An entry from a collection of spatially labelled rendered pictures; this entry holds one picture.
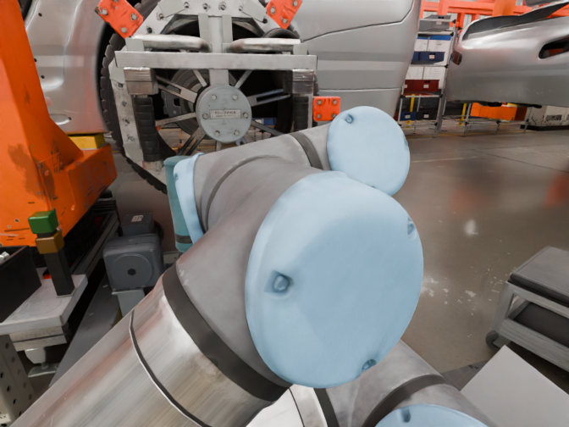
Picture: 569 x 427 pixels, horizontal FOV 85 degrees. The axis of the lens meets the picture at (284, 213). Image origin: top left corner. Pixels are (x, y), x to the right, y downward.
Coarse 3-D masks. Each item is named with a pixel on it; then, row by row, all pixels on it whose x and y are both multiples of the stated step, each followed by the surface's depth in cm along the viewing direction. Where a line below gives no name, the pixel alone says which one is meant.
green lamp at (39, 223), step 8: (32, 216) 66; (40, 216) 66; (48, 216) 67; (56, 216) 70; (32, 224) 66; (40, 224) 66; (48, 224) 67; (56, 224) 70; (32, 232) 67; (40, 232) 67; (48, 232) 68
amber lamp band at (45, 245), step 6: (60, 234) 71; (36, 240) 68; (42, 240) 68; (48, 240) 68; (54, 240) 68; (60, 240) 71; (36, 246) 68; (42, 246) 68; (48, 246) 68; (54, 246) 69; (60, 246) 71; (42, 252) 69; (48, 252) 69; (54, 252) 70
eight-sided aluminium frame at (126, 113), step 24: (168, 0) 75; (192, 0) 77; (216, 0) 78; (240, 0) 79; (144, 24) 76; (168, 24) 81; (264, 24) 82; (120, 72) 78; (120, 96) 80; (312, 96) 92; (120, 120) 82
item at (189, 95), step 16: (176, 32) 92; (192, 32) 103; (240, 32) 97; (256, 32) 90; (160, 80) 90; (240, 80) 96; (176, 96) 93; (192, 96) 94; (256, 96) 98; (288, 96) 101; (192, 112) 96; (288, 112) 108; (272, 128) 104; (288, 128) 106; (160, 144) 107
